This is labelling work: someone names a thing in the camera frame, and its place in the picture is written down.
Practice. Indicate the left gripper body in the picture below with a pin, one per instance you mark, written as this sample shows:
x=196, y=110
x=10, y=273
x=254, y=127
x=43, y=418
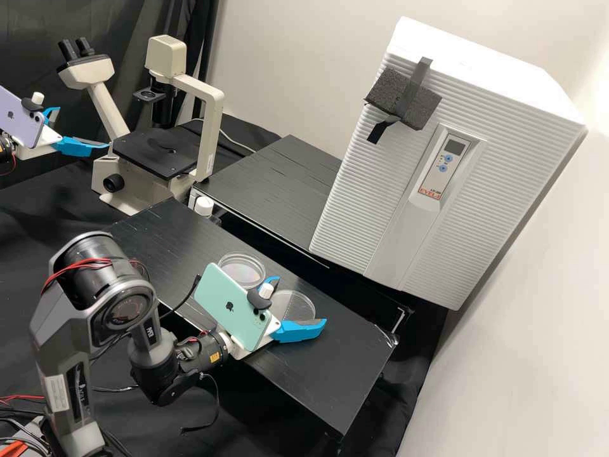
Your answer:
x=43, y=143

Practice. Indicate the black platform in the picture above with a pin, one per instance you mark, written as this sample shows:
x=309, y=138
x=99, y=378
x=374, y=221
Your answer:
x=304, y=152
x=266, y=190
x=190, y=238

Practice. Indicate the right wrist camera phone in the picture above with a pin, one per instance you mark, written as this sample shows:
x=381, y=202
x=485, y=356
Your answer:
x=228, y=300

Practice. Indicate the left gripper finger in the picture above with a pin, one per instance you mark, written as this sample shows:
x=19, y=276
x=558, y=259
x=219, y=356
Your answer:
x=76, y=146
x=53, y=113

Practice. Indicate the white-capped bottle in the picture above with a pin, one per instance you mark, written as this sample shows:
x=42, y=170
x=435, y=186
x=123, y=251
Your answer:
x=204, y=203

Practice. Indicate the wrist camera phone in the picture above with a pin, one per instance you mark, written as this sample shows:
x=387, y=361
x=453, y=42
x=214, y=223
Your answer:
x=228, y=300
x=19, y=119

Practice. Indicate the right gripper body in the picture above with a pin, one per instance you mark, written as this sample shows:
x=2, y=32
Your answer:
x=247, y=354

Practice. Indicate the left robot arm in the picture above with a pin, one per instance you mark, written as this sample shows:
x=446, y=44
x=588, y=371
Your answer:
x=5, y=145

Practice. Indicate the left wrist camera phone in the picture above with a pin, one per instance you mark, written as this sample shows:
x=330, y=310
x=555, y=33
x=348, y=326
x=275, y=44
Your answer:
x=19, y=119

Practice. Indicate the petri dish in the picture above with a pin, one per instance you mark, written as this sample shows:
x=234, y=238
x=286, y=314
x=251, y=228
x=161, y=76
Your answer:
x=240, y=266

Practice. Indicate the petri dish lid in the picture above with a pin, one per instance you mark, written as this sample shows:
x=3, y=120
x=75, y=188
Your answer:
x=297, y=307

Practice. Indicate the white incubator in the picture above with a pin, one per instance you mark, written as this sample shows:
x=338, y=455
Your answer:
x=476, y=62

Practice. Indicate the incubator door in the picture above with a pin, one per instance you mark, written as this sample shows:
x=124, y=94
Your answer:
x=380, y=200

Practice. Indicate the cream microscope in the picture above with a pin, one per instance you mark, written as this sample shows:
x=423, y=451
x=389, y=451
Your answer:
x=209, y=119

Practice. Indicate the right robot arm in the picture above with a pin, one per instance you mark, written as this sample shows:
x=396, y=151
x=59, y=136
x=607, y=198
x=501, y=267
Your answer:
x=71, y=304

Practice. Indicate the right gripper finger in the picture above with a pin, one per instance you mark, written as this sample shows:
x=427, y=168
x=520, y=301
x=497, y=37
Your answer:
x=295, y=333
x=276, y=281

